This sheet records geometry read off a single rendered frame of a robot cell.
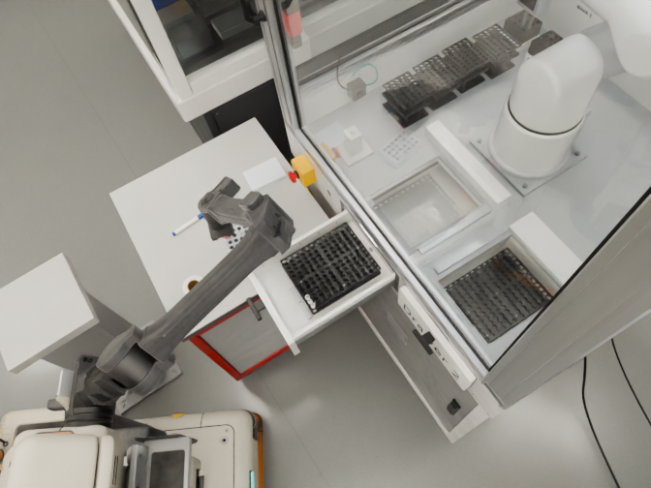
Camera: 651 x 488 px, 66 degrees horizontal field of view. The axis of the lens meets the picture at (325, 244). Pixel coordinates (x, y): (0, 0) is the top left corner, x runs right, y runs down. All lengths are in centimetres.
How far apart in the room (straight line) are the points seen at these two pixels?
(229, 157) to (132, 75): 172
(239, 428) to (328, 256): 80
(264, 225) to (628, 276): 57
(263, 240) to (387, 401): 138
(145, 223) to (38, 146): 168
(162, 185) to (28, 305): 56
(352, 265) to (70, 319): 88
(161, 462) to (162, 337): 33
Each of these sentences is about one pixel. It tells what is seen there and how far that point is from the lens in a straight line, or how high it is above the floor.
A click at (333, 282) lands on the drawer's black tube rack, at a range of 136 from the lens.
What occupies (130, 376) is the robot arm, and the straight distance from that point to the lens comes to 101.
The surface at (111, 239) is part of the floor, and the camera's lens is 277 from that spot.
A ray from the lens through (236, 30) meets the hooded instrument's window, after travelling 180.
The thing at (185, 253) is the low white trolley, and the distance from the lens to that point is 166.
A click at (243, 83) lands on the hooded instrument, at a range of 191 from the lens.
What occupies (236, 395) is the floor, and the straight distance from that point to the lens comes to 227.
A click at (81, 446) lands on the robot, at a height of 134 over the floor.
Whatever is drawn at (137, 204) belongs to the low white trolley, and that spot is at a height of 76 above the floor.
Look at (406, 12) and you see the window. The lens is 75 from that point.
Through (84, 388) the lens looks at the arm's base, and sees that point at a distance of 109.
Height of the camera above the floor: 216
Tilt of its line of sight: 63 degrees down
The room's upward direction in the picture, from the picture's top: 11 degrees counter-clockwise
